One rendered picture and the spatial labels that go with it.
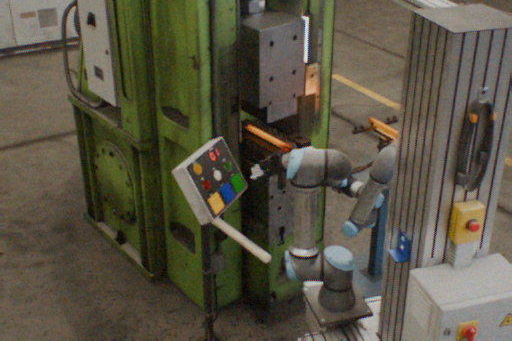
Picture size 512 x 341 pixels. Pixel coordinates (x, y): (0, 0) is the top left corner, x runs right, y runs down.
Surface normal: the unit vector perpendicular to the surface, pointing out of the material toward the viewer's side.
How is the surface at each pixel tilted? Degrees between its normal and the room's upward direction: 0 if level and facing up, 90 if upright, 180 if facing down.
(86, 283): 0
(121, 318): 0
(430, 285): 0
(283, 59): 90
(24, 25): 90
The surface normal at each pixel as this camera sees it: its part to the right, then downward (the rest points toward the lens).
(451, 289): 0.00, -0.89
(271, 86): 0.63, 0.35
